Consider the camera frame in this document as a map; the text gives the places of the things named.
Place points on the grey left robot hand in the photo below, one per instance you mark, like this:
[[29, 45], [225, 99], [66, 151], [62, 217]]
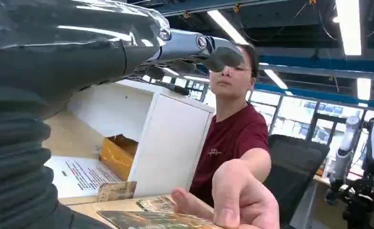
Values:
[[63, 53]]

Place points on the person's left hand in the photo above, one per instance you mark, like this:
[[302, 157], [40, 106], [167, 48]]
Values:
[[240, 196]]

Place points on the printed card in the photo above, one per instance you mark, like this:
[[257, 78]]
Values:
[[116, 191], [155, 204], [149, 220]]

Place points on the ribbed grey left robot arm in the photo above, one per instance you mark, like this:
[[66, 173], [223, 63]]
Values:
[[13, 170]]

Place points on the black office chair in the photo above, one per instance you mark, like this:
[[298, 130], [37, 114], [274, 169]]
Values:
[[293, 173]]

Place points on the person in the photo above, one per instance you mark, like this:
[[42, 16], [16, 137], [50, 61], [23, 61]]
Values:
[[231, 136]]

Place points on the white desk cabinet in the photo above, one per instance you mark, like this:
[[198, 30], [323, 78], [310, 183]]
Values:
[[171, 142]]

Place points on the black device on cabinet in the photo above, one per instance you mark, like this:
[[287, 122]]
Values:
[[172, 88]]

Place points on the wooden card box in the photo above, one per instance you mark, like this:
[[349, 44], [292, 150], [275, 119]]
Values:
[[117, 156]]

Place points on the ceiling strip light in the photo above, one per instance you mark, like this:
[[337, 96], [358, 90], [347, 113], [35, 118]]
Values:
[[348, 25], [226, 26], [275, 79], [363, 89]]

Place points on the white printed paper sheet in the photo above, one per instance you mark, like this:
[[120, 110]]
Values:
[[79, 177]]

